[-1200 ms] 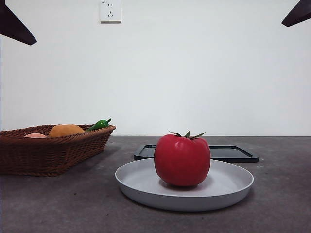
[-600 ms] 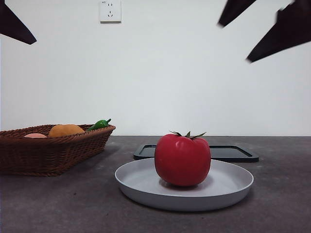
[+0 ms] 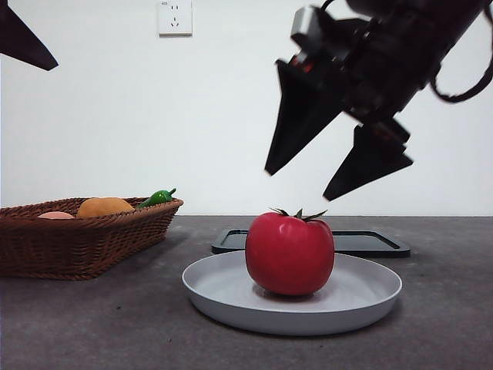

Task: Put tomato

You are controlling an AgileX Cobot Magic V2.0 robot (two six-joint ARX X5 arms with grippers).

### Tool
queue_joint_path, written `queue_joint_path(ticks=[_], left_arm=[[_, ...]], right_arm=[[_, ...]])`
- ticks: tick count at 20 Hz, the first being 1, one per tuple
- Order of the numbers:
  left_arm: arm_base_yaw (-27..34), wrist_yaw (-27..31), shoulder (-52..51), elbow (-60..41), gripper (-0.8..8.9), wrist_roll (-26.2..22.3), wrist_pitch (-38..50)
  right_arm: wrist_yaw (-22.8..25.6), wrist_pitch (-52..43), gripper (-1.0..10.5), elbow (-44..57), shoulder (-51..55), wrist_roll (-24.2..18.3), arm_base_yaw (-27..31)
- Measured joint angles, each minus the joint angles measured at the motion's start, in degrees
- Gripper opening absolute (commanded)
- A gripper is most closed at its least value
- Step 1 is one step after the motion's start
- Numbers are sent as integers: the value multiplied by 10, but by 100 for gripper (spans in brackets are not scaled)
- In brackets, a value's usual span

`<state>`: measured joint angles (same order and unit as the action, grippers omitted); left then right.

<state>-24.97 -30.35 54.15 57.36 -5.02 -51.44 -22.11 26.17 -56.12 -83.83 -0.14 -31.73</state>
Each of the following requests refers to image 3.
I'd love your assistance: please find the red tomato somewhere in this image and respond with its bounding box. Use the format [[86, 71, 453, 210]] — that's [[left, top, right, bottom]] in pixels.
[[245, 207, 335, 297]]

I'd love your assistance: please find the black rectangular tray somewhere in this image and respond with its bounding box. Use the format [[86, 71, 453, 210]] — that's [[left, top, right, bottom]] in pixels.
[[211, 229, 411, 259]]

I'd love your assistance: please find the green pepper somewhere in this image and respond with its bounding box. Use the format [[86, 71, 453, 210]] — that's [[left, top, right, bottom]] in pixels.
[[134, 187, 177, 210]]

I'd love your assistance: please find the pale pink fruit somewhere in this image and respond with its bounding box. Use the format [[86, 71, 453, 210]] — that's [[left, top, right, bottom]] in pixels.
[[37, 210, 75, 220]]

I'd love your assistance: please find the orange round fruit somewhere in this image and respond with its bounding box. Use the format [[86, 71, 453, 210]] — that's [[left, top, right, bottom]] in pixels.
[[75, 197, 136, 220]]

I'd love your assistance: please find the grey round plate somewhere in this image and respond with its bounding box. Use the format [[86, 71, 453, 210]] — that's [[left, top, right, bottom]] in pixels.
[[181, 250, 404, 337]]

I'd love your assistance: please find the brown wicker basket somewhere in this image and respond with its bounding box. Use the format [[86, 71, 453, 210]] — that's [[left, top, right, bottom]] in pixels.
[[0, 197, 184, 281]]

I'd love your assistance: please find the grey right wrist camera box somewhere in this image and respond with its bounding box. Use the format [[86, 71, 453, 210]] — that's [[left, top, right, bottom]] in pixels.
[[289, 5, 332, 45]]

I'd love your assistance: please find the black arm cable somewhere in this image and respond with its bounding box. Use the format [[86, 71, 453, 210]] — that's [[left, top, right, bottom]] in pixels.
[[428, 7, 493, 104]]

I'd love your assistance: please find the white wall socket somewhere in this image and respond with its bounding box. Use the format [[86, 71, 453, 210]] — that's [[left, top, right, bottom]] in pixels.
[[158, 0, 193, 38]]

